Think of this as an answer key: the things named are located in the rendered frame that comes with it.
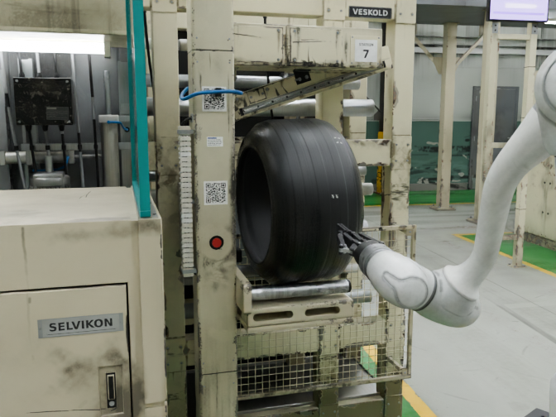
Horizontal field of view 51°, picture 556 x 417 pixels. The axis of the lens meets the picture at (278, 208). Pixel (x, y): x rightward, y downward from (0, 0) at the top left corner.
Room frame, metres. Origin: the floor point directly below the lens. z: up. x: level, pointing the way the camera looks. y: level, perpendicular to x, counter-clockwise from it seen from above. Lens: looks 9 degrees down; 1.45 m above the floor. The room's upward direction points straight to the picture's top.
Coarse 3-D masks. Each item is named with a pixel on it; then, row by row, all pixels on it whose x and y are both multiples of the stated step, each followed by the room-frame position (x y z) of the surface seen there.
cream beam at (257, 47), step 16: (240, 32) 2.09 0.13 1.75; (256, 32) 2.11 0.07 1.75; (272, 32) 2.12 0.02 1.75; (288, 32) 2.14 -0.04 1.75; (304, 32) 2.16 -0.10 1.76; (320, 32) 2.17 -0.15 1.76; (336, 32) 2.19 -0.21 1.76; (352, 32) 2.21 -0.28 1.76; (368, 32) 2.22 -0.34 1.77; (240, 48) 2.09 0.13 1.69; (256, 48) 2.11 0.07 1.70; (272, 48) 2.12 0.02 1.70; (288, 48) 2.14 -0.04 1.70; (304, 48) 2.16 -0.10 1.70; (320, 48) 2.17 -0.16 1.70; (336, 48) 2.19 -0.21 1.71; (352, 48) 2.20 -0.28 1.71; (240, 64) 2.09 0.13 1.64; (256, 64) 2.11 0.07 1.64; (272, 64) 2.13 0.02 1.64; (288, 64) 2.14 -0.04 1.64; (304, 64) 2.16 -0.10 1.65; (320, 64) 2.17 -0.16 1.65; (336, 64) 2.19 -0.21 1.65; (352, 64) 2.21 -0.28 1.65; (368, 64) 2.22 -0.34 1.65
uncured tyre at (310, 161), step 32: (256, 128) 1.91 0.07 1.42; (288, 128) 1.83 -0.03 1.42; (320, 128) 1.86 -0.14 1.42; (256, 160) 2.16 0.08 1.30; (288, 160) 1.72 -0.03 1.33; (320, 160) 1.75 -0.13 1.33; (352, 160) 1.80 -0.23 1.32; (256, 192) 2.19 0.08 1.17; (288, 192) 1.69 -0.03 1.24; (320, 192) 1.70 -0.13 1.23; (352, 192) 1.74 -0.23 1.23; (256, 224) 2.17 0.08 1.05; (288, 224) 1.68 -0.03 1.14; (320, 224) 1.70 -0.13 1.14; (352, 224) 1.74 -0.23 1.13; (256, 256) 1.96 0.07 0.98; (288, 256) 1.71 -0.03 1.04; (320, 256) 1.73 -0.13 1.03; (352, 256) 1.82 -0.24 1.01
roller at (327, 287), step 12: (252, 288) 1.77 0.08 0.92; (264, 288) 1.78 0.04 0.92; (276, 288) 1.78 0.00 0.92; (288, 288) 1.79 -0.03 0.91; (300, 288) 1.80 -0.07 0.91; (312, 288) 1.81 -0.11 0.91; (324, 288) 1.82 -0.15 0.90; (336, 288) 1.83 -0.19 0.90; (348, 288) 1.84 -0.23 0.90; (252, 300) 1.77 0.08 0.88
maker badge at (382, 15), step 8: (352, 8) 2.54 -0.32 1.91; (360, 8) 2.55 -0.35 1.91; (368, 8) 2.56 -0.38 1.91; (376, 8) 2.57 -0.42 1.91; (384, 8) 2.58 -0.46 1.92; (352, 16) 2.54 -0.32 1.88; (360, 16) 2.55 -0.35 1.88; (368, 16) 2.56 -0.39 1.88; (376, 16) 2.57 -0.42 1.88; (384, 16) 2.58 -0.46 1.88
